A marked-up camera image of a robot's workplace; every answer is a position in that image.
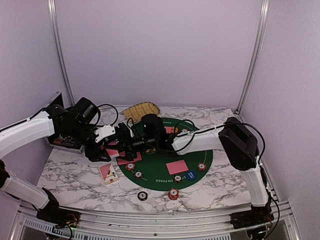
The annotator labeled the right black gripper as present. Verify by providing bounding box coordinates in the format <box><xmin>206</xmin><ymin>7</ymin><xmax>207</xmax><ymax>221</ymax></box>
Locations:
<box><xmin>103</xmin><ymin>131</ymin><xmax>157</xmax><ymax>162</ymax></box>

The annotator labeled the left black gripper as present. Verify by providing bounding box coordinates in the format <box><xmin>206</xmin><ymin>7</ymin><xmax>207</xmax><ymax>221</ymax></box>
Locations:
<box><xmin>63</xmin><ymin>120</ymin><xmax>111</xmax><ymax>162</ymax></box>

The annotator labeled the red backed playing card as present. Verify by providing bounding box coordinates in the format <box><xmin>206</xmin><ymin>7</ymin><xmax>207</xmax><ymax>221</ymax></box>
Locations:
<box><xmin>166</xmin><ymin>160</ymin><xmax>189</xmax><ymax>175</ymax></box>
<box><xmin>164</xmin><ymin>126</ymin><xmax>175</xmax><ymax>134</ymax></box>
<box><xmin>116</xmin><ymin>153</ymin><xmax>143</xmax><ymax>166</ymax></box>

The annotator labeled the red backed card deck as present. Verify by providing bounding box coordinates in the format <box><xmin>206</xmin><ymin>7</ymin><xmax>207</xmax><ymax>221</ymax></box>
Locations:
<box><xmin>104</xmin><ymin>142</ymin><xmax>120</xmax><ymax>159</ymax></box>

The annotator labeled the black poker chip stack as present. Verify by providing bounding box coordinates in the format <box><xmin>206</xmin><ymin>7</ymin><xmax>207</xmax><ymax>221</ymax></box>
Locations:
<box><xmin>137</xmin><ymin>191</ymin><xmax>148</xmax><ymax>201</ymax></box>

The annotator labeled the red poker chip stack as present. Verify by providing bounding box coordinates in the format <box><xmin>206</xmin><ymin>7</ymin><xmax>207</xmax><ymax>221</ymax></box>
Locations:
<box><xmin>168</xmin><ymin>188</ymin><xmax>179</xmax><ymax>200</ymax></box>

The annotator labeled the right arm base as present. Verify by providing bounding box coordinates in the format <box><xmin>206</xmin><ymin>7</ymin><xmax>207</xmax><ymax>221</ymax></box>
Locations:
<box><xmin>230</xmin><ymin>197</ymin><xmax>275</xmax><ymax>229</ymax></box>

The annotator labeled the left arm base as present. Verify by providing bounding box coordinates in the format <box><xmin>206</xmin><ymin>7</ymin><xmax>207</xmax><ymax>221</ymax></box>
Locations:
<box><xmin>36</xmin><ymin>188</ymin><xmax>80</xmax><ymax>228</ymax></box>

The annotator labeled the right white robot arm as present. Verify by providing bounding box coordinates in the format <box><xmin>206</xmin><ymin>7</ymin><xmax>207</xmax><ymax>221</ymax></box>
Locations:
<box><xmin>116</xmin><ymin>114</ymin><xmax>270</xmax><ymax>224</ymax></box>

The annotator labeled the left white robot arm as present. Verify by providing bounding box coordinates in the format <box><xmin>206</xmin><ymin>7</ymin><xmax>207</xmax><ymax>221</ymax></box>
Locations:
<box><xmin>3</xmin><ymin>139</ymin><xmax>110</xmax><ymax>211</ymax></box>

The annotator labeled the woven bamboo tray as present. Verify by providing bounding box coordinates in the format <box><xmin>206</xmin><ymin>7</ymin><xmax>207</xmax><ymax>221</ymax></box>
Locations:
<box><xmin>122</xmin><ymin>101</ymin><xmax>161</xmax><ymax>122</ymax></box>

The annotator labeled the orange purple chip row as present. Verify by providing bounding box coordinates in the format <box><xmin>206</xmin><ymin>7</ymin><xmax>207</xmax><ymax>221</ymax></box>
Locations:
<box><xmin>53</xmin><ymin>138</ymin><xmax>75</xmax><ymax>148</ymax></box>

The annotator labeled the aluminium poker case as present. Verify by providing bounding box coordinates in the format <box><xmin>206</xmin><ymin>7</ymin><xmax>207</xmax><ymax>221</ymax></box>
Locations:
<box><xmin>43</xmin><ymin>91</ymin><xmax>84</xmax><ymax>155</ymax></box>

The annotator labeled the green round poker mat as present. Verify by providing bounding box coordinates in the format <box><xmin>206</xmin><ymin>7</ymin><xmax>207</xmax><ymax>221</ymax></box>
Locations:
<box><xmin>117</xmin><ymin>117</ymin><xmax>214</xmax><ymax>191</ymax></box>

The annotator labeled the ace card box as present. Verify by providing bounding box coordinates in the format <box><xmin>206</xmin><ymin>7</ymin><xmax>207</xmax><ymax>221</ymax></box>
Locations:
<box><xmin>98</xmin><ymin>163</ymin><xmax>119</xmax><ymax>185</ymax></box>

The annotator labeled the blue small blind button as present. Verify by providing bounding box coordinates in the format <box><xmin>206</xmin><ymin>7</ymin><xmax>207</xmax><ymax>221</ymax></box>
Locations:
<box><xmin>185</xmin><ymin>170</ymin><xmax>197</xmax><ymax>181</ymax></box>

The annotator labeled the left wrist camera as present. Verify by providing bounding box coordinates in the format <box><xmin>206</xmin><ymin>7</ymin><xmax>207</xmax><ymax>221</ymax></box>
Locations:
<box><xmin>94</xmin><ymin>125</ymin><xmax>116</xmax><ymax>143</ymax></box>

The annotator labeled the front aluminium rail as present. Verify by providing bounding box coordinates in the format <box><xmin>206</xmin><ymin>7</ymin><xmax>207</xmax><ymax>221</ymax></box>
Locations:
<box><xmin>9</xmin><ymin>199</ymin><xmax>301</xmax><ymax>240</ymax></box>

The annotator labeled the left aluminium frame post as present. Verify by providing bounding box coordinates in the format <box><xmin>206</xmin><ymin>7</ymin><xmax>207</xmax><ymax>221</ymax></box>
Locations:
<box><xmin>47</xmin><ymin>0</ymin><xmax>75</xmax><ymax>106</ymax></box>

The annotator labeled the aluminium frame post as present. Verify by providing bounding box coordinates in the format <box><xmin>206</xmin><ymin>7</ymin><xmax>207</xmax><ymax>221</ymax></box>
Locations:
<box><xmin>235</xmin><ymin>0</ymin><xmax>270</xmax><ymax>115</ymax></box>
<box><xmin>47</xmin><ymin>0</ymin><xmax>75</xmax><ymax>106</ymax></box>

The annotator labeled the right aluminium frame post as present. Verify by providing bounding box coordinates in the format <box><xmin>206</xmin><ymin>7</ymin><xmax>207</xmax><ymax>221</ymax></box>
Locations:
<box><xmin>235</xmin><ymin>0</ymin><xmax>270</xmax><ymax>115</ymax></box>

